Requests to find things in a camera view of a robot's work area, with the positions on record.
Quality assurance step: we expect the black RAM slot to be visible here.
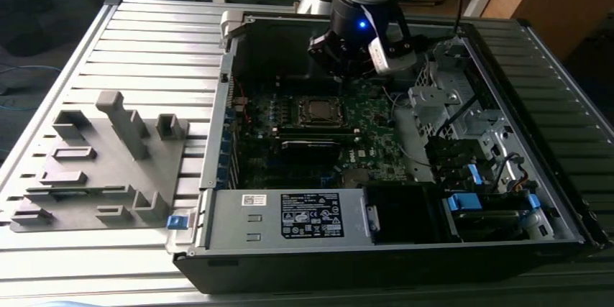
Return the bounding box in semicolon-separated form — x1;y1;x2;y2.
276;125;361;133

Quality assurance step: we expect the silver CPU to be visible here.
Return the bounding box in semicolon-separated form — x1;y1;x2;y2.
305;100;336;119

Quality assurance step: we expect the CPU socket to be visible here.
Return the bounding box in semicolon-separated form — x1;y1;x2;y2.
294;94;348;128

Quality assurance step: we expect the blue bay latch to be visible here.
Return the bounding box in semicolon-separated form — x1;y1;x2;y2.
467;163;484;186

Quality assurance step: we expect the metal socket cover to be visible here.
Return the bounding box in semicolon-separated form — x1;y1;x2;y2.
297;97;345;125

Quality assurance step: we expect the silver disk bay cage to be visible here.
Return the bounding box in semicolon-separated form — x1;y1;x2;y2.
406;29;509;150

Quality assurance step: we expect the black graphics card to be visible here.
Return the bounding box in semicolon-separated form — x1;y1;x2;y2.
280;139;342;165

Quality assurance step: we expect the black fan shroud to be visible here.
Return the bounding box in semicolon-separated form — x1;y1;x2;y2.
362;183;449;246

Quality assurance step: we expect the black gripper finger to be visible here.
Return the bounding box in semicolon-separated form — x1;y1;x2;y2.
308;32;346;83

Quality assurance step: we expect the grey power supply unit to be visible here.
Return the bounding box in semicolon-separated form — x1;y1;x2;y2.
205;188;376;250

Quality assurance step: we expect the grey case hinge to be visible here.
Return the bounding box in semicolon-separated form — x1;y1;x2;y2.
218;11;246;49

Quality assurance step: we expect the pale blue object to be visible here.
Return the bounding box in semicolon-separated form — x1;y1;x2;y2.
39;299;99;307

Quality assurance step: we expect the brown chipset heatsink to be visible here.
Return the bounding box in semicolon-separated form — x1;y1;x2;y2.
342;168;370;185

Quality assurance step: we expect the black open PC case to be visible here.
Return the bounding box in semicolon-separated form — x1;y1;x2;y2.
165;10;612;295

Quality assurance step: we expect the coloured wire bundle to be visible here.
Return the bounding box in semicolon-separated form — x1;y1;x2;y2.
505;173;532;193

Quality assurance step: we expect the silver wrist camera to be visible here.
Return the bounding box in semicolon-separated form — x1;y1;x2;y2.
366;35;417;76

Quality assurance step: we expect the green motherboard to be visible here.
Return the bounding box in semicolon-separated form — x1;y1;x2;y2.
229;73;417;190

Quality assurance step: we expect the grey plastic bar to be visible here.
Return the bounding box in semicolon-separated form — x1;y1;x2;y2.
393;107;435;183

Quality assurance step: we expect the hard disk in blue carrier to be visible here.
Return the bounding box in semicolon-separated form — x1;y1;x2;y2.
443;191;543;243

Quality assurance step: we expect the black office chair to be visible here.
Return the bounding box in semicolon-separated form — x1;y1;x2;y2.
0;0;55;58

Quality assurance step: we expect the grey parts rack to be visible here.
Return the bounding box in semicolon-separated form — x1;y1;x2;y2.
7;91;190;233

